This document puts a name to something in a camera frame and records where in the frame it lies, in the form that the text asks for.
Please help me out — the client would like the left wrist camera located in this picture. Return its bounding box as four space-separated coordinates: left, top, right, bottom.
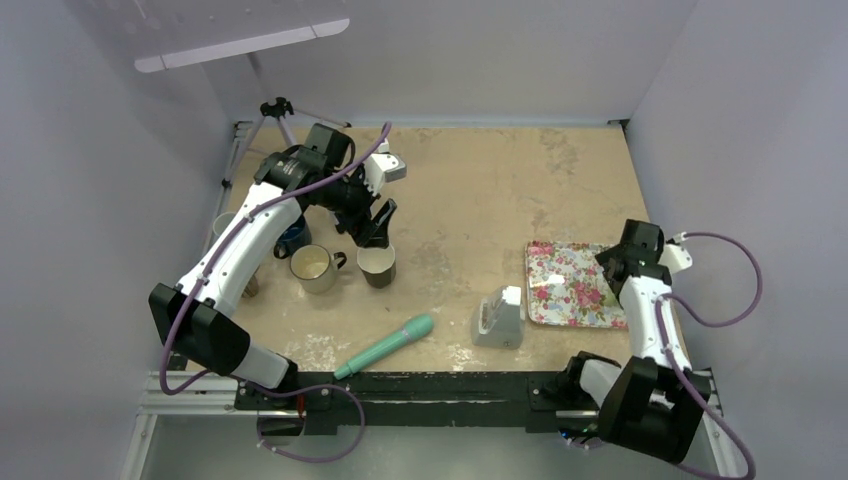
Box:
363 153 407 197

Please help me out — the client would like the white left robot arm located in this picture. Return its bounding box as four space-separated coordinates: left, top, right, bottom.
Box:
148 122 406 409

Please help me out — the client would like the dark blue mug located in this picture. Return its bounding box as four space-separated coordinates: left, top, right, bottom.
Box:
272 215 312 259

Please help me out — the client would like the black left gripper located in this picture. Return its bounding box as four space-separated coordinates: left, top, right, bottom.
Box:
313 163 396 248

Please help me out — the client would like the grey charging dock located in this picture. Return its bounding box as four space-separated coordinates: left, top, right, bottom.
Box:
469 286 526 350

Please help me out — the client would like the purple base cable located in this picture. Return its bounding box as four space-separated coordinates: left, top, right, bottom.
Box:
255 378 366 464

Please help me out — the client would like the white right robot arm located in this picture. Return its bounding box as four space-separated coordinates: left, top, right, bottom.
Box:
561 219 712 464

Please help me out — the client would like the teal handheld massager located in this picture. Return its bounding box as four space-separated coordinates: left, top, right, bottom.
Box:
333 314 434 380

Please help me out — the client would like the cream mug black handle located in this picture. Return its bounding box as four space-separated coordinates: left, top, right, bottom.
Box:
290 244 347 294

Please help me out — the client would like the grey mug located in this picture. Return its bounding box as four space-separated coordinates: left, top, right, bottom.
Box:
211 212 237 244

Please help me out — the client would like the black mounting base rail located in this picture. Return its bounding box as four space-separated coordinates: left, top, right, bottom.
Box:
234 371 599 435

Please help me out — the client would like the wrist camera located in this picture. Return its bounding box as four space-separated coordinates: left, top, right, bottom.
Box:
659 232 693 275
363 153 407 197

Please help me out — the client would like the camera tripod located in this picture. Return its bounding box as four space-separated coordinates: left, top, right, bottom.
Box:
221 52 352 189

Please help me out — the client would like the floral tray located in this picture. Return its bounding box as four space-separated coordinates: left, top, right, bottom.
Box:
525 240 628 330

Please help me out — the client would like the brown small mug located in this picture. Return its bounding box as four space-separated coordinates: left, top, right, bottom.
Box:
242 275 259 298

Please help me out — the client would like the overhead light panel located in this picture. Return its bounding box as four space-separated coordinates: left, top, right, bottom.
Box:
66 0 350 73

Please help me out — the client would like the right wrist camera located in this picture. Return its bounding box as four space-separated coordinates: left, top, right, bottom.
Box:
659 232 693 275

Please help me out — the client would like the aluminium frame rail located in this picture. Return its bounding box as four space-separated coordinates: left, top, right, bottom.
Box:
136 368 739 475

